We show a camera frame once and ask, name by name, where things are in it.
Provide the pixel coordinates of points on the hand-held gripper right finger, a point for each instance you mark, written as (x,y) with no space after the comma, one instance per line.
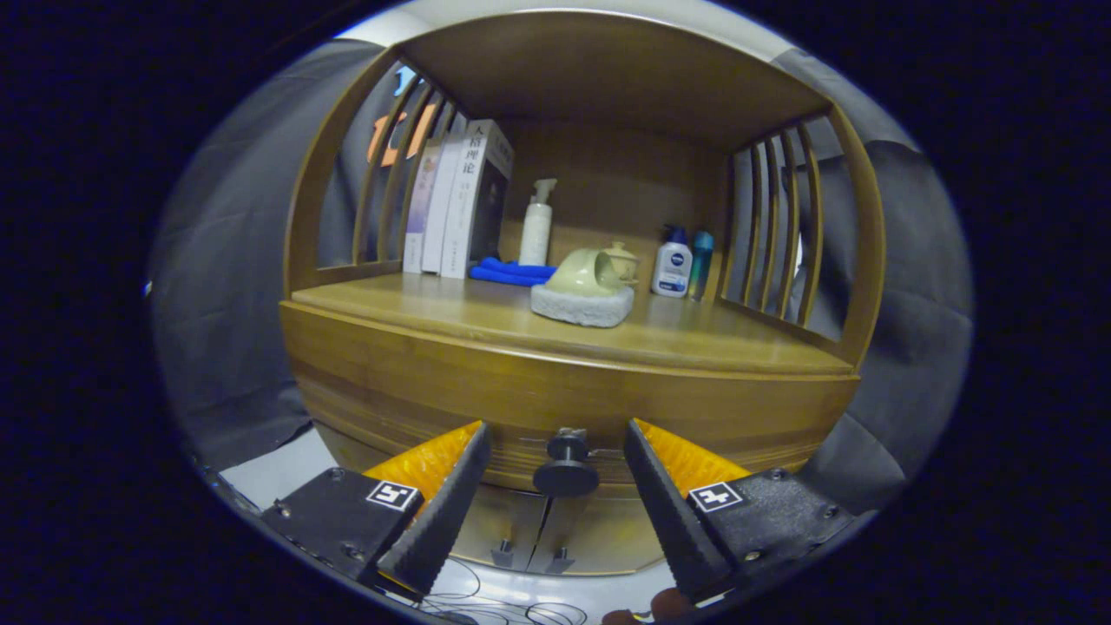
(673,521)

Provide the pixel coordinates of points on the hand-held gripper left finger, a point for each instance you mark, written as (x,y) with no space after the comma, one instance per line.
(443,521)

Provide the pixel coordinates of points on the wooden drawer with black knob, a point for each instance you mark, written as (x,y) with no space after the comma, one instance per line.
(521,391)

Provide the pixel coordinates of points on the pale green dish grey base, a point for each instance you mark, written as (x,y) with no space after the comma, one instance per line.
(581,278)

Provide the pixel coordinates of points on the wooden cabinet door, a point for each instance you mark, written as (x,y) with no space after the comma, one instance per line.
(503,529)
(608,534)

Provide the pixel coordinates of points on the wooden countertop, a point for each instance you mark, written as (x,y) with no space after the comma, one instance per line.
(451,312)

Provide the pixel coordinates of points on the wooden cabinet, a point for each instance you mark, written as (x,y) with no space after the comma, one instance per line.
(608,69)

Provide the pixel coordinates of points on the white lotion bottle blue cap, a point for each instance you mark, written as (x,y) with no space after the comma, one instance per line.
(672,269)

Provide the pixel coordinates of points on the blue cloth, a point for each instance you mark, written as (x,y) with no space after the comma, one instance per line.
(503,273)

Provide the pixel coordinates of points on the teal bottle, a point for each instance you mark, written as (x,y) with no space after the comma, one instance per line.
(700,260)

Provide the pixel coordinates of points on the beige lidded tea cup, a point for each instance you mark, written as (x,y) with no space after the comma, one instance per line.
(625,260)

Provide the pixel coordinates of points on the black backdrop cloth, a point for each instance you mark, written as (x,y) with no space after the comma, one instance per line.
(234,304)

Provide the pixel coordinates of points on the white pump bottle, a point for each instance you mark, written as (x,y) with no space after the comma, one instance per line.
(535,234)

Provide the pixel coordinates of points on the pale purple book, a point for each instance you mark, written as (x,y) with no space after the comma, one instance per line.
(421,208)

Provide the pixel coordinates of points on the thin white book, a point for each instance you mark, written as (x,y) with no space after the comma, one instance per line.
(441,204)

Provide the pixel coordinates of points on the thick white and black book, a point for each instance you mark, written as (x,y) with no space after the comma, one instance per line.
(464,200)

